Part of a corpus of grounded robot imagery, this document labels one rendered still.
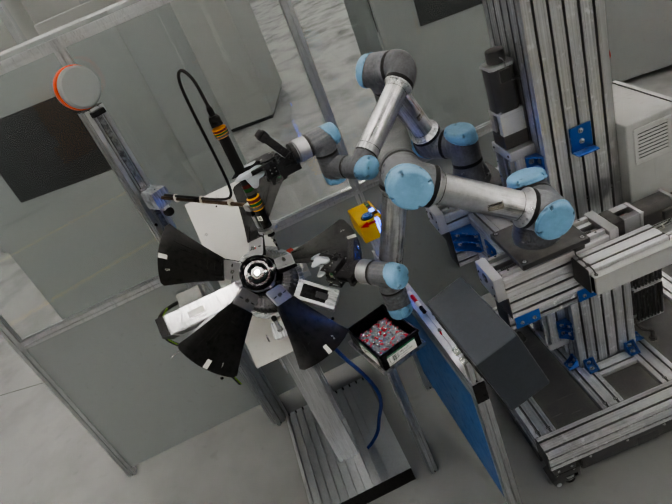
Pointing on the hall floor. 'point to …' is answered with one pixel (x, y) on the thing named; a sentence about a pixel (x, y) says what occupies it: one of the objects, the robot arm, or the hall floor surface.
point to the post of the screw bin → (412, 420)
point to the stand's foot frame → (341, 472)
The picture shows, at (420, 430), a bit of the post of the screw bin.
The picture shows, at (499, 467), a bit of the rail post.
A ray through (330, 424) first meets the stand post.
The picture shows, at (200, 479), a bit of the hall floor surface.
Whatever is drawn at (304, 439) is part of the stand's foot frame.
